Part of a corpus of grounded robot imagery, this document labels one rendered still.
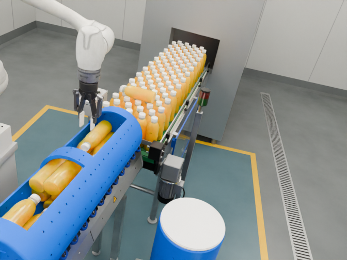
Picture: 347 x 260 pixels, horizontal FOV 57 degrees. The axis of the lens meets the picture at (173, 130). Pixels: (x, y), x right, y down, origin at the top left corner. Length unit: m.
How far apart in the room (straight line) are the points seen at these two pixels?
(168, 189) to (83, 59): 1.08
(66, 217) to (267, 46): 5.16
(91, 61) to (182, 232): 0.76
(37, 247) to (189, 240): 0.56
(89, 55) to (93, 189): 0.51
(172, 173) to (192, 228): 0.64
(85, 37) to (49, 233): 0.69
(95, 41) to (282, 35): 4.88
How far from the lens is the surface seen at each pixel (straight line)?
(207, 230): 1.38
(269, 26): 5.83
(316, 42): 6.05
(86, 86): 1.33
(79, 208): 1.22
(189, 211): 1.42
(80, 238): 1.42
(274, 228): 3.06
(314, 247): 3.11
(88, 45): 1.25
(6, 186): 1.87
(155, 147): 1.79
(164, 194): 2.07
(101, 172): 1.33
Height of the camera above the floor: 2.05
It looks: 32 degrees down
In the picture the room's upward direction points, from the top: 12 degrees clockwise
